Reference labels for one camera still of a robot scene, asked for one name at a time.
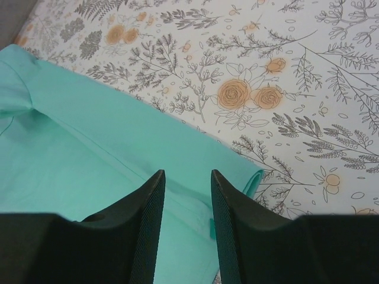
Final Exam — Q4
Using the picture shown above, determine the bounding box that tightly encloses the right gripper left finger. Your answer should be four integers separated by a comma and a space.
1, 170, 165, 283

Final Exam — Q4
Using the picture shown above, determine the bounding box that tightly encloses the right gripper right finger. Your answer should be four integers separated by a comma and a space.
211, 170, 378, 283

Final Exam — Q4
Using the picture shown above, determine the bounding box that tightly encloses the floral table mat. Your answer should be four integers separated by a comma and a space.
18, 1, 378, 219

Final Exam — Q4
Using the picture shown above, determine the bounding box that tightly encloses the teal t shirt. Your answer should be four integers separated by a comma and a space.
1, 44, 263, 283

